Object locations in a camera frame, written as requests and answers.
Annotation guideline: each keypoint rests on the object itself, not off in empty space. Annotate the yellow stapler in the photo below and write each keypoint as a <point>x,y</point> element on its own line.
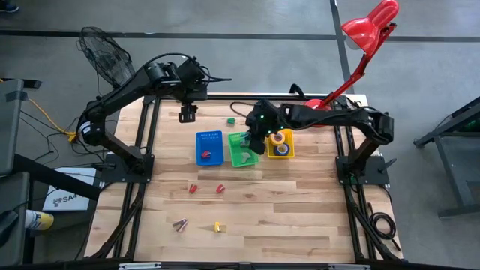
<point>217,227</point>

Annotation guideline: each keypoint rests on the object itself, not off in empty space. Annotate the black diagonal beam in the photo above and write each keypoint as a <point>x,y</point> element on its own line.
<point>56,176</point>

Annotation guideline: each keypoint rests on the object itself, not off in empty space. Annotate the yellow white spray can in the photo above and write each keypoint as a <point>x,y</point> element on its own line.
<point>39,220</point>

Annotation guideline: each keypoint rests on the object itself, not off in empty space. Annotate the silver metal bracket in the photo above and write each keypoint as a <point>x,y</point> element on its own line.
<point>348,267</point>
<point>139,266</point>

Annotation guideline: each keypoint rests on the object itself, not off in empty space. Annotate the white printed box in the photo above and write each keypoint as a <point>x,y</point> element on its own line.
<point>69,197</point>

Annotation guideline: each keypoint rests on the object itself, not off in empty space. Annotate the person's shoe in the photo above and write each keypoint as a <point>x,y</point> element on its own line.
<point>8,7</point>

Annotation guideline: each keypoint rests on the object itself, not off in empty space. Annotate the black aluminium table frame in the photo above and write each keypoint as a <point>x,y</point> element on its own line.
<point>243,97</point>

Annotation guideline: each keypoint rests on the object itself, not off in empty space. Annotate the black metal cart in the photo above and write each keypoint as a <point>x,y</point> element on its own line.
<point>455,176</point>

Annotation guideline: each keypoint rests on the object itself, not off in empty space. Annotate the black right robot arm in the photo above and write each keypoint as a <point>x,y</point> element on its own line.
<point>337,114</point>

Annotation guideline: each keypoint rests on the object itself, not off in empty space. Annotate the red desk lamp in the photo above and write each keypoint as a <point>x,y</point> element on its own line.
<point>365,30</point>

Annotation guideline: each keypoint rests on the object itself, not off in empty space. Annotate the black floor fan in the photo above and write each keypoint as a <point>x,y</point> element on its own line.
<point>105,52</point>

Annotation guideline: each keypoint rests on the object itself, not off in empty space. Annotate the blue plastic basket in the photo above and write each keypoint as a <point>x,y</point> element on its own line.
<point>215,142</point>

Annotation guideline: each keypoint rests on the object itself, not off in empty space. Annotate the grey staple remover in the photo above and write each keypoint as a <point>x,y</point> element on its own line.
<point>245,157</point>

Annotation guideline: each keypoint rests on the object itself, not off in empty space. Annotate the black frame clamp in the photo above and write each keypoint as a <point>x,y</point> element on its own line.
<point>297,90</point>

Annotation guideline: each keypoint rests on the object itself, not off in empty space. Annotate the yellow plastic basket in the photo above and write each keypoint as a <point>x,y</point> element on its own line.
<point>291,135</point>

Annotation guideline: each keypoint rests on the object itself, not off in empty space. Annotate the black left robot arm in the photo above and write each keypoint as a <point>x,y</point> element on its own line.
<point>120,95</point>

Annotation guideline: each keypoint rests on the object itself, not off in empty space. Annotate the pink staple remover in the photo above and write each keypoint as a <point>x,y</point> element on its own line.
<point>181,225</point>

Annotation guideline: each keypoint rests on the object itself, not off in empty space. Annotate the green staple remover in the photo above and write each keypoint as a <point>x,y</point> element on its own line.
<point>231,121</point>

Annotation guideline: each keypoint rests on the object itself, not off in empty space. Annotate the black staple remover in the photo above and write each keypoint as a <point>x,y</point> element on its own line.
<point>243,140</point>

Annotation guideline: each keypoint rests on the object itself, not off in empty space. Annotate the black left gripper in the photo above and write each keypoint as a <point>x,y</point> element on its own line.
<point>188,113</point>

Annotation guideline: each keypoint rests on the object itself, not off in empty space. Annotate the green plastic basket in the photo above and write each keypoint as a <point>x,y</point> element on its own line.
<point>235,155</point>

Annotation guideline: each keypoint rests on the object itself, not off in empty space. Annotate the blue tape roll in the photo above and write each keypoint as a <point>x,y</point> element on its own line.
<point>282,154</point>

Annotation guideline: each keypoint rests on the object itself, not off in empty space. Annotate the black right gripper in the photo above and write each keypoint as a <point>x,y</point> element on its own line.
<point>262,127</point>

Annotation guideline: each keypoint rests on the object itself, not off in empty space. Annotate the red stapler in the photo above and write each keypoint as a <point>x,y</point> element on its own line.
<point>206,154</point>
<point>192,188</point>
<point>220,188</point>

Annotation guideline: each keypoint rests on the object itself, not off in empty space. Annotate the large black case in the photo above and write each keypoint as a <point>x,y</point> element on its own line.
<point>9,127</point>

